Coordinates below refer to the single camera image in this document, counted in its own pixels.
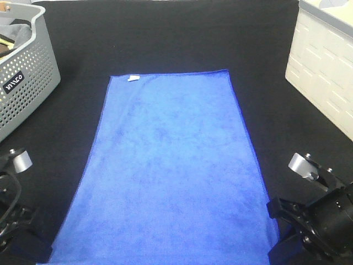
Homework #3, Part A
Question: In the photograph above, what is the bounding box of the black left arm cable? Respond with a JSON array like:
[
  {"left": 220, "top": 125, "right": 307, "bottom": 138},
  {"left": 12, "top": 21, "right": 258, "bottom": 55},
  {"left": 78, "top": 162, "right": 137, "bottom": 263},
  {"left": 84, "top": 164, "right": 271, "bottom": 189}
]
[{"left": 0, "top": 172, "right": 23, "bottom": 221}]

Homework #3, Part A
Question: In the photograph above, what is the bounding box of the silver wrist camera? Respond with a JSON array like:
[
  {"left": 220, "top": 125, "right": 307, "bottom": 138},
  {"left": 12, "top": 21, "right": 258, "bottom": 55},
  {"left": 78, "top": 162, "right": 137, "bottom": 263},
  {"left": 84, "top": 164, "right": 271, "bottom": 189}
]
[
  {"left": 9, "top": 149, "right": 33, "bottom": 173},
  {"left": 288, "top": 153, "right": 319, "bottom": 181}
]

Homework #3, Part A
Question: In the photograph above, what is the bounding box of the grey perforated laundry basket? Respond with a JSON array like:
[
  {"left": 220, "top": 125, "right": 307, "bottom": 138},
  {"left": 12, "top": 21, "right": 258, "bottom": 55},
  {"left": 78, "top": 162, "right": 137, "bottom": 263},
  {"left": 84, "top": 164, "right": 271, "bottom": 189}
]
[{"left": 1, "top": 1, "right": 61, "bottom": 140}]

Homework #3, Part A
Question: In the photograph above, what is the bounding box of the blue microfiber towel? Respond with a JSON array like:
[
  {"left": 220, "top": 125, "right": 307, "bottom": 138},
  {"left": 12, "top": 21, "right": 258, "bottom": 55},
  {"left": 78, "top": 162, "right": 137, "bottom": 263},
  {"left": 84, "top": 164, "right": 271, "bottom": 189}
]
[{"left": 49, "top": 70, "right": 279, "bottom": 264}]

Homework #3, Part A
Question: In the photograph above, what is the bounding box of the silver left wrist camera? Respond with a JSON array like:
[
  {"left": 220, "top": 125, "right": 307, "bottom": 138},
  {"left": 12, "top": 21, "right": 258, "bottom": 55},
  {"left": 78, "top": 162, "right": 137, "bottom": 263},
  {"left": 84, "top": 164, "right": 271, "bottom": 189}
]
[{"left": 9, "top": 149, "right": 33, "bottom": 173}]

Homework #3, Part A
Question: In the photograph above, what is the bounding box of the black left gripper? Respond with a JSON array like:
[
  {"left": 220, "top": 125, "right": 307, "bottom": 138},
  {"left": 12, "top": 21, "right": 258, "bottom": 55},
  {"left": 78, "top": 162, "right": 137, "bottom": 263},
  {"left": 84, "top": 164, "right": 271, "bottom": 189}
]
[{"left": 1, "top": 190, "right": 52, "bottom": 263}]

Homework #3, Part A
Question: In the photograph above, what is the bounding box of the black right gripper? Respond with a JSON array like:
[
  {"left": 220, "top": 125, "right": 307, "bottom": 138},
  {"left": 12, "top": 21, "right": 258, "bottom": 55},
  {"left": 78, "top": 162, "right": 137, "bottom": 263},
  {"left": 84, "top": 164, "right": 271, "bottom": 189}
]
[{"left": 266, "top": 184, "right": 352, "bottom": 264}]

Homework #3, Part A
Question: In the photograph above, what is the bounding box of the clothes pile in basket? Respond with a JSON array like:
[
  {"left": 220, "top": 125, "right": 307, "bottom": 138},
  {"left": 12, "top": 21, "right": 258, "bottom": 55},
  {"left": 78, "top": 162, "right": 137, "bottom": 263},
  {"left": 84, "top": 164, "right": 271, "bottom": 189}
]
[{"left": 1, "top": 23, "right": 32, "bottom": 59}]

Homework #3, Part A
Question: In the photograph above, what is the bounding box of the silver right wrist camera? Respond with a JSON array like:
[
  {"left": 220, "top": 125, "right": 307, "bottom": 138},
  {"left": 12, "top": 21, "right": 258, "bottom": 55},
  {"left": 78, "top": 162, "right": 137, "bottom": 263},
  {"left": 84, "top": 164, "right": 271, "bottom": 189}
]
[{"left": 288, "top": 153, "right": 319, "bottom": 181}]

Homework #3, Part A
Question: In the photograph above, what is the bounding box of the white plastic storage bin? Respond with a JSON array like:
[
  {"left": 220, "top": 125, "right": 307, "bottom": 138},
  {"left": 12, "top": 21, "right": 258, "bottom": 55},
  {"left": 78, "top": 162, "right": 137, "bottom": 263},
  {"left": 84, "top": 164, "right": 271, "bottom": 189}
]
[{"left": 285, "top": 1, "right": 352, "bottom": 139}]

